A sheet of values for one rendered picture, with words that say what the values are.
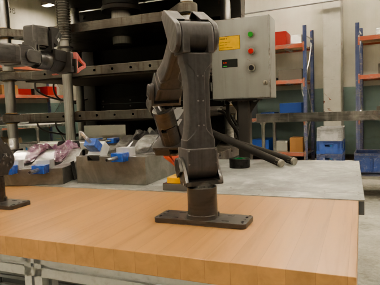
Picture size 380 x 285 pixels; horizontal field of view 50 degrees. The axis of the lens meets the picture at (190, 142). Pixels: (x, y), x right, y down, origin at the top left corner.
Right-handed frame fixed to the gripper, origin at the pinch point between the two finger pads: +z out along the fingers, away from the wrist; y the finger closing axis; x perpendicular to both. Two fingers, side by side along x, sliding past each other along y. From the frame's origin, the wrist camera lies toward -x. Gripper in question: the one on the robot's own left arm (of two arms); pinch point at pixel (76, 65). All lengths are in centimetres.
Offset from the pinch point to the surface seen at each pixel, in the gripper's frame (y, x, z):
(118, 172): -19.0, 35.8, -5.6
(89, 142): -10.0, 25.9, -8.1
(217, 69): -24, -5, 80
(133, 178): -24.2, 37.8, -5.4
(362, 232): -92, 113, 228
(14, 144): 101, 32, 67
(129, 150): -23.0, 28.7, -4.7
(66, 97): 62, 5, 68
